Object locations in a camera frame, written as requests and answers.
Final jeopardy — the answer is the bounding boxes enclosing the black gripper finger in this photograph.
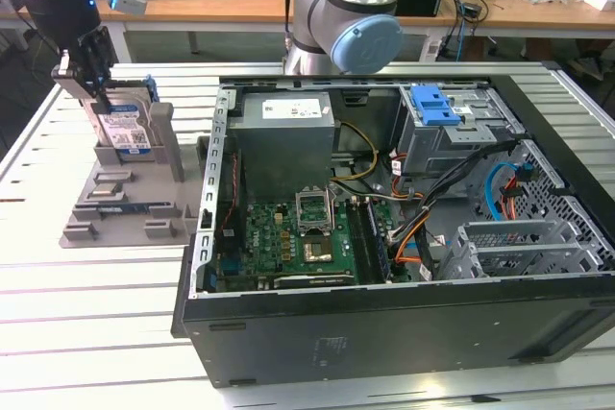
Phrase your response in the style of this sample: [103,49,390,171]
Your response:
[76,28,117,116]

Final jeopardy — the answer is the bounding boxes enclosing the hard disk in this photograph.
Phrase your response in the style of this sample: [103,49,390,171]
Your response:
[76,74,162,157]

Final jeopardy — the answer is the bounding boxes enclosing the silver disk bay cage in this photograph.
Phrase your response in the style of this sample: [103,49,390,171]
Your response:
[439,220,604,281]

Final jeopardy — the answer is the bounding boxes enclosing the grey parts rack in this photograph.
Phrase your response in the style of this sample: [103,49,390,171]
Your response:
[60,101,212,252]

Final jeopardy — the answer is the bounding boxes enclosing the grey power supply unit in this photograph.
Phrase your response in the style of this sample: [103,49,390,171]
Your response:
[228,91,336,205]

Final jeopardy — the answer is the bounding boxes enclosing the metal socket cover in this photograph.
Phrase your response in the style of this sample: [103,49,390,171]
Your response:
[293,186,335,236]

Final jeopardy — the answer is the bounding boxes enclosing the green motherboard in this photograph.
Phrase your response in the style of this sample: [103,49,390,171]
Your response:
[215,183,414,294]

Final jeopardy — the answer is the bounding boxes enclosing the CPU socket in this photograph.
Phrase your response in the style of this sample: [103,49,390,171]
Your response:
[302,235,333,262]

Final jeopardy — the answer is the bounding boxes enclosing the black graphics card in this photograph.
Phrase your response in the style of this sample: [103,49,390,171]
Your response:
[258,272,357,292]

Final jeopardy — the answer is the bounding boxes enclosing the black RAM slot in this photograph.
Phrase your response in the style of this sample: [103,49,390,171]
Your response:
[357,201,372,284]
[346,201,361,284]

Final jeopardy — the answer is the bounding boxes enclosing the dark RAM stick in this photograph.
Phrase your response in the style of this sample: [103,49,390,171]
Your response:
[367,199,394,282]

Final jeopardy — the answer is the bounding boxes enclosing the blue plastic drive latch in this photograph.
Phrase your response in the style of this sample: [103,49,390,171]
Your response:
[410,85,461,127]

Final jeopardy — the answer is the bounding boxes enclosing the silver optical drive cage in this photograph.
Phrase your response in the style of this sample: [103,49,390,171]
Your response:
[398,85,526,190]

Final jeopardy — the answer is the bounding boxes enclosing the black open PC case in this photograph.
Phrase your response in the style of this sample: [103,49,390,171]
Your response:
[171,74,615,390]

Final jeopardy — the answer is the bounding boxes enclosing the yellow black power wires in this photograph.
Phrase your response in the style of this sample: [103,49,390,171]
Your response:
[334,120,380,186]

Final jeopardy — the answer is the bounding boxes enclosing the black orange cable bundle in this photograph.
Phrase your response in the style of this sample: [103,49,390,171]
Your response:
[383,138,525,281]

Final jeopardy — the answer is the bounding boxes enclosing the blue data wire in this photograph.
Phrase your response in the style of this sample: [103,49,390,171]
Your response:
[483,161,537,222]

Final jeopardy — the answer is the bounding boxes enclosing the red orange power wire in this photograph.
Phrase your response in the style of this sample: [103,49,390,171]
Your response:
[498,178,523,225]

